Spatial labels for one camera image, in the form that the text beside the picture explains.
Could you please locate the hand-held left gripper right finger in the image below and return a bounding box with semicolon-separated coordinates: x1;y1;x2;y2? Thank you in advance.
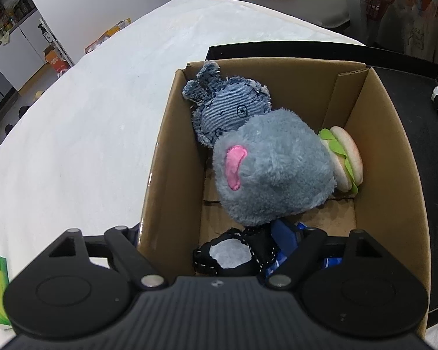
266;220;389;289

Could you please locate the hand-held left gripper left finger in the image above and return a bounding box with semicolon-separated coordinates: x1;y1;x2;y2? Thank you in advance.
48;225;168;289

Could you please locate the black plush toy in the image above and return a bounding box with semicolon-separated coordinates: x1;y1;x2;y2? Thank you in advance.
193;227;281;277

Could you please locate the grey plush cube toy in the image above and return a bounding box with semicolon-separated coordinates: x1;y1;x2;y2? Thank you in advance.
212;107;338;227

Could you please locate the black tray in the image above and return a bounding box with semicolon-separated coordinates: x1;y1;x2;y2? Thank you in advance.
204;41;438;314

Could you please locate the plush burger toy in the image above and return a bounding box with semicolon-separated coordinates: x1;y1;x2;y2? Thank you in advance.
317;126;364;195

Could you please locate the brown cardboard box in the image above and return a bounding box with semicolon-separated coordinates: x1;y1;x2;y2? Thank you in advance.
137;57;432;340

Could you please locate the blue denim plush toy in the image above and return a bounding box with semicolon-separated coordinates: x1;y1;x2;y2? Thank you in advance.
182;61;272;149

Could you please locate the hanging light shirt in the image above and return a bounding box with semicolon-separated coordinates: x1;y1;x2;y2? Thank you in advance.
381;0;438;59

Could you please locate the red basket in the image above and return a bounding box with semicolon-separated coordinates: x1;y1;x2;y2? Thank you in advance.
363;0;397;22

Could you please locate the grey desk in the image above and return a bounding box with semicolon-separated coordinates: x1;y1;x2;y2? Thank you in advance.
219;0;351;32

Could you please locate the orange box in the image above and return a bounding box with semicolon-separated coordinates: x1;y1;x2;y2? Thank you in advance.
44;45;72;74

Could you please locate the yellow box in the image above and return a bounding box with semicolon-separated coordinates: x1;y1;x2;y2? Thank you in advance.
85;18;132;53

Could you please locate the white shelf rack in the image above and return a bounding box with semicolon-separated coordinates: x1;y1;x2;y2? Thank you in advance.
38;18;75;68

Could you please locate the white cabinet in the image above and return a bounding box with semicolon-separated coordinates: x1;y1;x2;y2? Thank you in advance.
0;0;48;117

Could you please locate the grey post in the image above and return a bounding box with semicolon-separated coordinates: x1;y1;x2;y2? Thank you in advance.
341;0;369;46

